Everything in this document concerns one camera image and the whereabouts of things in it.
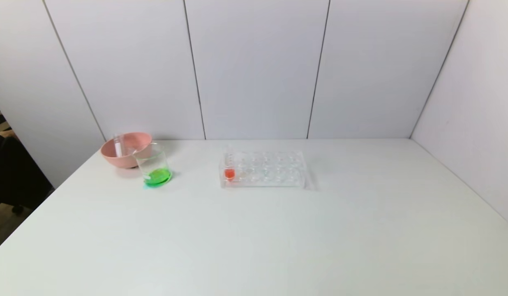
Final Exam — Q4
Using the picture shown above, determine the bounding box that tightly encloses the clear acrylic test tube rack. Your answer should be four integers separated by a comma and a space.
219, 149, 309, 190

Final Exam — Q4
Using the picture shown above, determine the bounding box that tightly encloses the red liquid test tube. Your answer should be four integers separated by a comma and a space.
224, 144, 236, 182

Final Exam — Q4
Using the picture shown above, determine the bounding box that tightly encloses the pink bowl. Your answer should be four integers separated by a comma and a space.
100, 132, 152, 169

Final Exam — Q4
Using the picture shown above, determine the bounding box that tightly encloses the black office chair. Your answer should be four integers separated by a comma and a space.
0, 107, 55, 216

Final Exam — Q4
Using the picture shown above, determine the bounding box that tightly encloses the clear glass beaker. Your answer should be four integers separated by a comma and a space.
133, 142, 173, 188

